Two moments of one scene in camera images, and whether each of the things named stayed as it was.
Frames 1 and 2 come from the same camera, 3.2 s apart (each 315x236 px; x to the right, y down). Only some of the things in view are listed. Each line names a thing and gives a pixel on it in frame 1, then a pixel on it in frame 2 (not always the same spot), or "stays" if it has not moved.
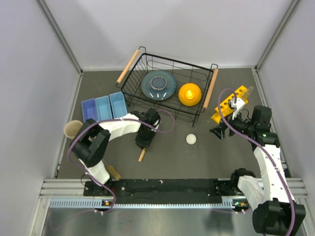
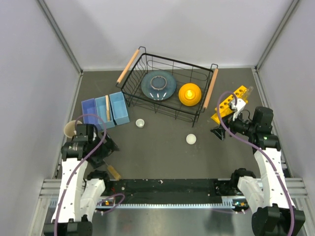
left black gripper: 144,143 -> 108,148
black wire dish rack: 176,89 stays
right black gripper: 219,131 stays
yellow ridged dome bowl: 190,94 stays
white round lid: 191,138 stays
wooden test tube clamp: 141,156 -> 108,108
